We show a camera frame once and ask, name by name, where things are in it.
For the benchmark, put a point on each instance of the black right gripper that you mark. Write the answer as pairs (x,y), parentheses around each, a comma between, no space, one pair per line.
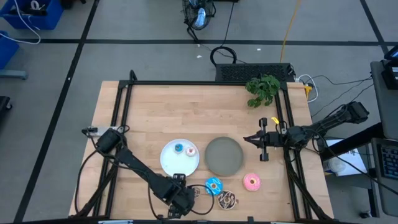
(275,138)

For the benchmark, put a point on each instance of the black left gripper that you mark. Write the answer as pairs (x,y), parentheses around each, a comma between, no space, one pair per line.
(185,200)

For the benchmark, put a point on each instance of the large blue frosted donut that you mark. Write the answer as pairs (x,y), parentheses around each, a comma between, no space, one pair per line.
(209,186)

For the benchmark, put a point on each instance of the large chocolate frosted donut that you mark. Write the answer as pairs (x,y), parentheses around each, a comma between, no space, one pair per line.
(221,200)

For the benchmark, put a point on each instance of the grey round plate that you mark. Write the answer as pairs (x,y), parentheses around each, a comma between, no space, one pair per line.
(224,157)

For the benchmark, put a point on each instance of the large pink frosted donut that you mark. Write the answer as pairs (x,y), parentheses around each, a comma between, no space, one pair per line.
(247,182)

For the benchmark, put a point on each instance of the small blue frosted donut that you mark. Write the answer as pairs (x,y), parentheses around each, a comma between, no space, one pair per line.
(175,148)

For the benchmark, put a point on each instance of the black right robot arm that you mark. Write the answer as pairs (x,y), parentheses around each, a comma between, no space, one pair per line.
(329,123)

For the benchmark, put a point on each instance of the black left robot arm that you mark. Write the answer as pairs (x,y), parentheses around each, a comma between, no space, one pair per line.
(140,165)

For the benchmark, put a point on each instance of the yellow tag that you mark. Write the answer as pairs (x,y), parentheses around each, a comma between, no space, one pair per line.
(275,120)

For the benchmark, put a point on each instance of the white round plate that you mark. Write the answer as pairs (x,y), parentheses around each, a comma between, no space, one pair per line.
(174,165)

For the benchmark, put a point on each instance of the green potted plant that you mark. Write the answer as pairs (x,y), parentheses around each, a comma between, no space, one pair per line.
(264,88)

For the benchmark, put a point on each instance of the black perforated computer case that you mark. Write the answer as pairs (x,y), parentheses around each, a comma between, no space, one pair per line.
(236,72)

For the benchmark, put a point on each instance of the yellow power plug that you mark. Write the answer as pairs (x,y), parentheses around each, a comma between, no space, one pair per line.
(308,90)

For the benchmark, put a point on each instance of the white paper sheet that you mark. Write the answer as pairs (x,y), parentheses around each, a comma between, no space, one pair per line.
(354,158)

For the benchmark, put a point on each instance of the black keyboard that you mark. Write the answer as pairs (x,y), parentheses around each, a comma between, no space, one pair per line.
(390,161)

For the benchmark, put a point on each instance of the grey side desk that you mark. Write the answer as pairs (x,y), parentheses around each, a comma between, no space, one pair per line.
(388,109)

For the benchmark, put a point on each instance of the black floor fan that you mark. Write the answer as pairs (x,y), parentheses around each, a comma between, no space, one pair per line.
(199,17)

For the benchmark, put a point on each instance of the grey keyboard shelf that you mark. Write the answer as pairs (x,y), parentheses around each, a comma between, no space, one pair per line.
(385,193)

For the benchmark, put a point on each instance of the black desktop device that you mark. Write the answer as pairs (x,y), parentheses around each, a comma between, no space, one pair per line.
(391,76)

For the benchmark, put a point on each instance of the black monitor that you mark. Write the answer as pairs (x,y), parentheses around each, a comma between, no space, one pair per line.
(392,53)

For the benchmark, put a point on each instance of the black stand foot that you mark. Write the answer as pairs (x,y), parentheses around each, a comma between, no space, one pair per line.
(4,104)

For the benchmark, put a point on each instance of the grey metal base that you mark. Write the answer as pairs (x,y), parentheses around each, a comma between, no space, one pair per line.
(12,74)

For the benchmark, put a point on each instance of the blue storage bin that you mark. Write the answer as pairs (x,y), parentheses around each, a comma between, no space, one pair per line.
(49,18)
(7,49)

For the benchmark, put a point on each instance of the black aluminium frame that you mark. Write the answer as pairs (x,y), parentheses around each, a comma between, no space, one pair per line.
(186,83)

